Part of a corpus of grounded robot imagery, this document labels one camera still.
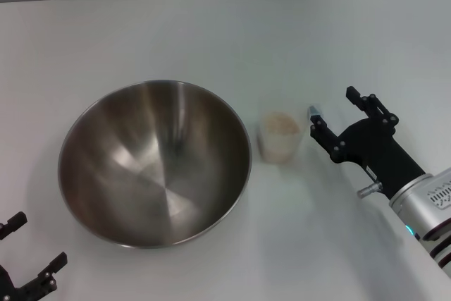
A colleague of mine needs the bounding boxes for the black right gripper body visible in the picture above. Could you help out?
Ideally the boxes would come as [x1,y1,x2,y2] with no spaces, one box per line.
[330,117,426,199]

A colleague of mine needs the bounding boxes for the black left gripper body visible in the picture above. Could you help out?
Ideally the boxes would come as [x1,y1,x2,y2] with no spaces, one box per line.
[0,264,39,301]

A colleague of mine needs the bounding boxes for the white rice grains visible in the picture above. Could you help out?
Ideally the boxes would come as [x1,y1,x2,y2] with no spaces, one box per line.
[262,112,300,164]

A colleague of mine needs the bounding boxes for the clear plastic cup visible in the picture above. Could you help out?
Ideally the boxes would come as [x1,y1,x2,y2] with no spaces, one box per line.
[256,110,306,165]

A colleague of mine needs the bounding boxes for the stainless steel mixing bowl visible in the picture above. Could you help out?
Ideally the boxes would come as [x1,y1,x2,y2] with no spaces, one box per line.
[57,79,253,250]

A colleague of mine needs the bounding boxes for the right wrist metal plug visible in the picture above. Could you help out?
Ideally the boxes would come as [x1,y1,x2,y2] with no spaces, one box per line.
[357,181,383,199]

